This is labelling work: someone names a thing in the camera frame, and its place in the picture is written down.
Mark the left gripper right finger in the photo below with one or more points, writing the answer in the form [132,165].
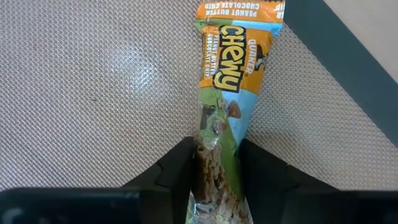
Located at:
[264,177]

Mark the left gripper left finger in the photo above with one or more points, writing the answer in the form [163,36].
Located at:
[177,174]

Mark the orange peanut butter granola bar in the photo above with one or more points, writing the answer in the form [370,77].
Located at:
[236,62]

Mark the black-bordered silicone baking mat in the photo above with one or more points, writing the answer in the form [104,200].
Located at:
[93,93]

